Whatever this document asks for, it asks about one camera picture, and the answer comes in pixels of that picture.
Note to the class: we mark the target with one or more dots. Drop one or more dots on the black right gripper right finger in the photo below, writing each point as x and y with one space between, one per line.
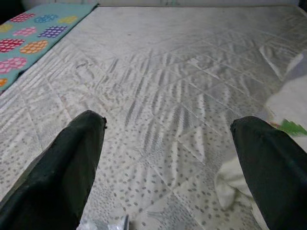
275 179

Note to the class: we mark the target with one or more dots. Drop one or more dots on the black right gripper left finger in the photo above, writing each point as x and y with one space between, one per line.
60 182

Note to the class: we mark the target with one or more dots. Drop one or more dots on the white pillow with tree print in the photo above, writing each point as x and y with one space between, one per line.
290 103

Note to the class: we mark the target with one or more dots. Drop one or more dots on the grey quilted mattress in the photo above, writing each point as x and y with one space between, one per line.
156 83

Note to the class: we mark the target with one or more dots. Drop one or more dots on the teal mat with coloured dots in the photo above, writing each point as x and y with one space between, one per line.
31 38

